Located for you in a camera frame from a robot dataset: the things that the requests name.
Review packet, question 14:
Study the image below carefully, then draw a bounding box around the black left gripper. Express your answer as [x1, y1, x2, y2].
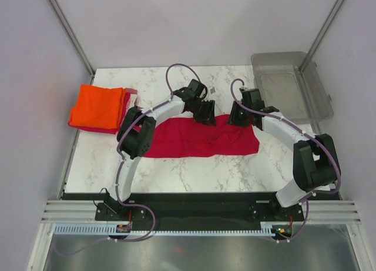
[191, 99, 216, 128]

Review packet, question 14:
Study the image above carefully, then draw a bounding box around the crimson red t shirt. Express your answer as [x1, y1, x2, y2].
[145, 115, 260, 158]

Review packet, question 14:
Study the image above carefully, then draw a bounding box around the pink white shirts stack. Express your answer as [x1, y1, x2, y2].
[68, 88, 139, 134]

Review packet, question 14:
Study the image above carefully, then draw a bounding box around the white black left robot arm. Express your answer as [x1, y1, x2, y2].
[108, 79, 216, 220]

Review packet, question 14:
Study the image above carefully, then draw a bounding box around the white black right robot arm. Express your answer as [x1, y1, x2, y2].
[230, 87, 341, 220]

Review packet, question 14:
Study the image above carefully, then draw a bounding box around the clear grey plastic bin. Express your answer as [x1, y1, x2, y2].
[250, 51, 334, 124]

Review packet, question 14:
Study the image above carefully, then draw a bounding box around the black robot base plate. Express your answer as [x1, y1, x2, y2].
[95, 192, 304, 230]

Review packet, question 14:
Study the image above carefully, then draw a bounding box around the right aluminium frame post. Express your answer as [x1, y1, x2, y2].
[298, 0, 346, 73]

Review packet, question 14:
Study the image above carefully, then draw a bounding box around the aluminium frame post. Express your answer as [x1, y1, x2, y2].
[46, 0, 95, 79]
[298, 0, 346, 73]

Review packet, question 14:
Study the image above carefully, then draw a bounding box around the left aluminium frame post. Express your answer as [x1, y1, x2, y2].
[46, 0, 95, 79]

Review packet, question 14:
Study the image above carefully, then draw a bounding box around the white slotted cable duct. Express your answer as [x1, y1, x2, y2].
[53, 223, 291, 236]

